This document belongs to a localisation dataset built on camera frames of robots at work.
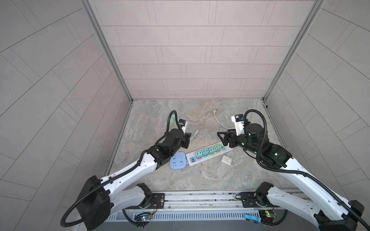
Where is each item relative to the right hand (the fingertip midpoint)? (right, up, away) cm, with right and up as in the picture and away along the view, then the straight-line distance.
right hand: (221, 133), depth 70 cm
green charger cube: (+1, -11, +13) cm, 17 cm away
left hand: (-16, 0, +10) cm, 18 cm away
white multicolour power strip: (-14, -18, +13) cm, 26 cm away
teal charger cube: (-10, -14, +11) cm, 21 cm away
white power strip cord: (+3, +10, +38) cm, 40 cm away
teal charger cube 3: (-3, -12, +13) cm, 18 cm away
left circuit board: (-37, -38, -5) cm, 53 cm away
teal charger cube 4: (-17, 0, +7) cm, 18 cm away
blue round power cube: (-22, -18, +11) cm, 31 cm away
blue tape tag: (+13, -38, -5) cm, 41 cm away
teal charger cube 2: (-7, -13, +11) cm, 18 cm away
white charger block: (+6, -18, +13) cm, 23 cm away
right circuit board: (+22, -39, -2) cm, 45 cm away
